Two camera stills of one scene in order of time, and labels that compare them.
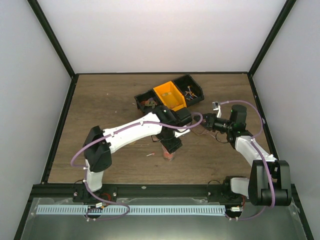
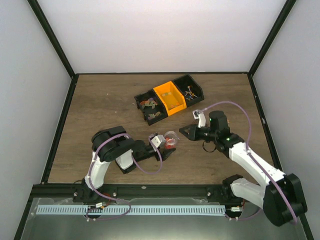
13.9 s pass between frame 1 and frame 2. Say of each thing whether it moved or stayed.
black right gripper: moved
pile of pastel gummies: stayed
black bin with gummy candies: stayed
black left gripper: moved
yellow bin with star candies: stayed
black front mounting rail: stayed
